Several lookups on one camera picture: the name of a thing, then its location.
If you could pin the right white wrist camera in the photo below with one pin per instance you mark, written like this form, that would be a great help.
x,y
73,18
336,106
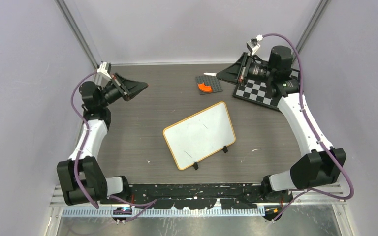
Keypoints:
x,y
253,45

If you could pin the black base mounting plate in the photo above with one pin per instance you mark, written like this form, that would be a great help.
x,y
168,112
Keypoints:
x,y
202,196

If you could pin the black white chessboard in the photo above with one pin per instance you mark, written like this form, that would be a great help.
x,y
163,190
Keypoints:
x,y
260,92

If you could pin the yellow framed whiteboard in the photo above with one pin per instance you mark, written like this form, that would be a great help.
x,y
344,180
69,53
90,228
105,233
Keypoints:
x,y
200,135

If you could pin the orange curved block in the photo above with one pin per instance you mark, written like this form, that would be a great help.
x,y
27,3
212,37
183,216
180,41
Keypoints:
x,y
204,88

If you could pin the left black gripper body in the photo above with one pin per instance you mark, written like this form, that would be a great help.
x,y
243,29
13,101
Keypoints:
x,y
117,83

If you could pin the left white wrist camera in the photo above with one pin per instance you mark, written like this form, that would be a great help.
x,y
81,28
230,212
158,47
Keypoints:
x,y
104,70

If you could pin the white slotted cable duct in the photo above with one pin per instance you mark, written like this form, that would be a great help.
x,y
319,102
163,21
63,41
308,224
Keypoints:
x,y
126,211

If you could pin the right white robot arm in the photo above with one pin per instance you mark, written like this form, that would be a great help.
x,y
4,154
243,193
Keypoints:
x,y
321,162

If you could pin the red whiteboard marker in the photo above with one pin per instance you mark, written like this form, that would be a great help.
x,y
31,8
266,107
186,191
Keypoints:
x,y
209,74

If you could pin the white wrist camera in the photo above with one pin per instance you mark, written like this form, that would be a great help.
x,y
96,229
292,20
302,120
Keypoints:
x,y
104,70
253,45

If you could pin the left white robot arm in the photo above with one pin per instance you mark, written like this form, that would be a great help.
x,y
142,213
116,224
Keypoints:
x,y
80,176

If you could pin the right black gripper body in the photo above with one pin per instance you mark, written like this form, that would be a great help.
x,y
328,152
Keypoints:
x,y
245,69

